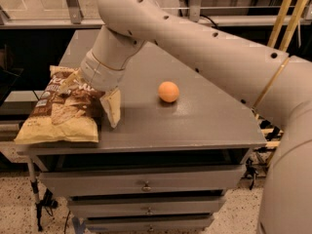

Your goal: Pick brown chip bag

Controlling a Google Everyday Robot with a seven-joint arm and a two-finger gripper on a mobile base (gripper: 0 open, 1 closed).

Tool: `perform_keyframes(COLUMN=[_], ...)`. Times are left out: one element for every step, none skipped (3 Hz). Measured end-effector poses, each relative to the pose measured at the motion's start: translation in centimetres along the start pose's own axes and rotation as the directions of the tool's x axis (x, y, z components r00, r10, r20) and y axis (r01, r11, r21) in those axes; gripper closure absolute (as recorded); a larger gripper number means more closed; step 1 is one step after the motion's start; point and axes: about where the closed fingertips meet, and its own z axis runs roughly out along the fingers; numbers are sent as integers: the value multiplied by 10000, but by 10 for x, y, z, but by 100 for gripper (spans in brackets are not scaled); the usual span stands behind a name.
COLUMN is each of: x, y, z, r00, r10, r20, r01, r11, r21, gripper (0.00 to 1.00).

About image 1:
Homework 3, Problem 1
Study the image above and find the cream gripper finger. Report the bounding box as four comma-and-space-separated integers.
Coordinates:
100, 88, 121, 128
58, 69, 81, 95

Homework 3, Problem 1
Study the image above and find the brown sea salt chip bag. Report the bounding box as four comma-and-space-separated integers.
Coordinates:
15, 65, 104, 144

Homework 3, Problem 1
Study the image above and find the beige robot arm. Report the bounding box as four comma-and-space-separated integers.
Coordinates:
60, 0, 312, 234

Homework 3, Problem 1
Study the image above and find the orange ball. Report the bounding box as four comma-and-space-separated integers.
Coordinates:
158, 81, 179, 102

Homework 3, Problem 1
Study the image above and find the top grey drawer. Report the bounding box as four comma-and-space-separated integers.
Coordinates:
39, 165, 245, 197

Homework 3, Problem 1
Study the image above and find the grey drawer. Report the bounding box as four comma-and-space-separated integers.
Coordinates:
68, 196, 225, 218
39, 165, 245, 197
86, 214, 214, 232

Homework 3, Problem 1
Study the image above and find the grey drawer cabinet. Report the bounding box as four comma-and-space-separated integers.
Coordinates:
22, 44, 265, 224

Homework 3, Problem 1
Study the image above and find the black tripod stand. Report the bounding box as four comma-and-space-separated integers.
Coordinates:
26, 158, 58, 232

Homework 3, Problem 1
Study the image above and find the middle grey drawer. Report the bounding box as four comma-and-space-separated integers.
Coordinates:
68, 196, 225, 218

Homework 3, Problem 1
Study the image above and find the bottom grey drawer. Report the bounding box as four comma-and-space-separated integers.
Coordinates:
86, 214, 214, 232

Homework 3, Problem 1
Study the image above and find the metal railing frame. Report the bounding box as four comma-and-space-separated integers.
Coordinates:
0, 0, 312, 28

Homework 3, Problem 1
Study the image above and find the black cable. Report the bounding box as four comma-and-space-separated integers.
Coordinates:
199, 14, 219, 29

